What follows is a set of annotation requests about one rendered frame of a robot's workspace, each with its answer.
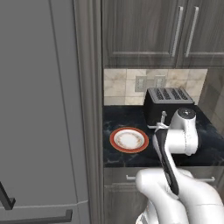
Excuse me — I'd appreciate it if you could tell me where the dark wood drawer front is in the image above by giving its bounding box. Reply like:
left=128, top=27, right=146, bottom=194
left=103, top=165, right=224, bottom=188

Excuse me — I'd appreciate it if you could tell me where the dark wood tall panel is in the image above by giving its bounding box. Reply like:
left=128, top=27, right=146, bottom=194
left=73, top=0, right=105, bottom=224

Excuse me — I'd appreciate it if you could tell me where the wide dark wood cupboard door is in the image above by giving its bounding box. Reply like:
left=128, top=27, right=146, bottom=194
left=101, top=0, right=184, bottom=69

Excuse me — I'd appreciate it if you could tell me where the grey wall outlet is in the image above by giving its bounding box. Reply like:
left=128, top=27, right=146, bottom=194
left=135, top=74, right=148, bottom=93
left=154, top=74, right=167, bottom=88

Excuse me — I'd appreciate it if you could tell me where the grey fridge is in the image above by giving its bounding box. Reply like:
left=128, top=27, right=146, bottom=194
left=0, top=0, right=91, bottom=224

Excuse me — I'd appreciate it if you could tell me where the silver cupboard door handle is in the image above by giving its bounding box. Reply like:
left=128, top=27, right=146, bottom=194
left=185, top=5, right=200, bottom=59
left=171, top=5, right=185, bottom=58

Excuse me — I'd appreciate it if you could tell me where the dark wood lower cupboard door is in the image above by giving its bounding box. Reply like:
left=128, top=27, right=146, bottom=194
left=103, top=184, right=151, bottom=224

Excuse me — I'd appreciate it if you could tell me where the narrow dark wood cupboard door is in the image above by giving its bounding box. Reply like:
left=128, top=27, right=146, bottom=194
left=176, top=0, right=224, bottom=68

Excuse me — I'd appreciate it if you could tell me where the black fridge door handle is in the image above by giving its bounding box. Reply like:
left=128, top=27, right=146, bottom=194
left=0, top=181, right=17, bottom=211

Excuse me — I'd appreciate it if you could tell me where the black toaster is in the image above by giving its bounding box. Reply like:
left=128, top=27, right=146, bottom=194
left=142, top=87, right=196, bottom=130

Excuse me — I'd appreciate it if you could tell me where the black fridge drawer handle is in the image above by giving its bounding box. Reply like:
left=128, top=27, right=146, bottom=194
left=0, top=208, right=74, bottom=224

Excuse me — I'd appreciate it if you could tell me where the white plate with orange rim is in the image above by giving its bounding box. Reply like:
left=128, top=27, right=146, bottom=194
left=108, top=126, right=150, bottom=154

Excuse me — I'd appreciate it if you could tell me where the silver drawer handle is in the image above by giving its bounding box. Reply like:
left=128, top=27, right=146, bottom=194
left=125, top=173, right=216, bottom=184

